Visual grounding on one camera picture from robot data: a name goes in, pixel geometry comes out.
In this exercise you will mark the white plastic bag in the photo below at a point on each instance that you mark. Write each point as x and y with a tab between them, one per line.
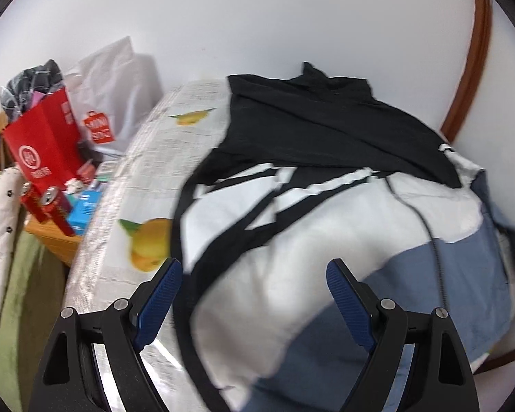
124	81

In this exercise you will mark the red drink can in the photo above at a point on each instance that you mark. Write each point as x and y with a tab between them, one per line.
28	199
58	212

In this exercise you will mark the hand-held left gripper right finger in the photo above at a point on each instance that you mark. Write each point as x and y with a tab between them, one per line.
347	300

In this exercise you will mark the brown wooden frame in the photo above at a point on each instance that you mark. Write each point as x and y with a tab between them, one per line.
472	73

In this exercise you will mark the white dotted cloth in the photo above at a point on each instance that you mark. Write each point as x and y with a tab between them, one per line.
0	223

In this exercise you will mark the small wooden side table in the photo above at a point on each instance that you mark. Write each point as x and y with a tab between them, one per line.
51	240

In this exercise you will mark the blue cardboard box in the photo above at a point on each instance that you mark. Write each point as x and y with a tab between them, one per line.
83	212

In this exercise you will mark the fruit print tablecloth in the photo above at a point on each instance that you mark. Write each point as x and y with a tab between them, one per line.
154	158

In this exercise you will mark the small red box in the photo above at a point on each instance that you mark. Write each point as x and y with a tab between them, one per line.
87	171

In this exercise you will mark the green cushion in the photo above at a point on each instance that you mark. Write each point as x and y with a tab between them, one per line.
21	309

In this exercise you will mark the brown wooden rail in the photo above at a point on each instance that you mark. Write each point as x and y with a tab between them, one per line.
502	356

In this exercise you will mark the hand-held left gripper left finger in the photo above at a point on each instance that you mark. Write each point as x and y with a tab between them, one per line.
158	300

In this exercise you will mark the red paper bag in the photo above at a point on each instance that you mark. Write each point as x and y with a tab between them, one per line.
43	137

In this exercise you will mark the black white and blue garment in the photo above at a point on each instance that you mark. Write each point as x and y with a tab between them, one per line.
326	116

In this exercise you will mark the dark checked cloth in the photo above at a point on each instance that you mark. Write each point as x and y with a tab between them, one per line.
30	81

